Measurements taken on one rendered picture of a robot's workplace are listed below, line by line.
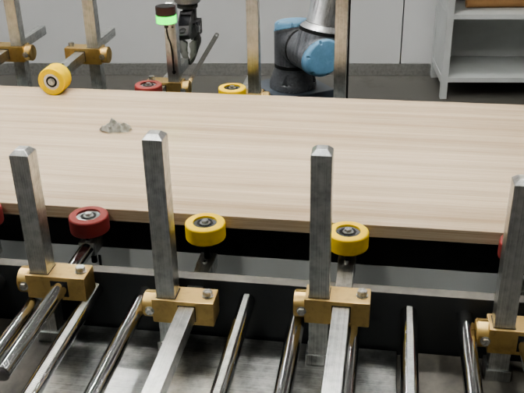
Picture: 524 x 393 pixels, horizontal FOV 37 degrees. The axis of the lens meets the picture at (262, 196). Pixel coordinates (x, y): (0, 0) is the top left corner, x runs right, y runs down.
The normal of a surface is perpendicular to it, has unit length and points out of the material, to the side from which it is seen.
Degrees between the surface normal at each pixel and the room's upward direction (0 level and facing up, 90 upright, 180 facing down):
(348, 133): 0
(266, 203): 0
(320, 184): 90
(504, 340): 90
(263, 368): 0
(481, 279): 90
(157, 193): 90
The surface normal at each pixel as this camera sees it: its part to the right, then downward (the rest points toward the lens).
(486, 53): -0.06, 0.46
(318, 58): 0.40, 0.48
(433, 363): -0.02, -0.89
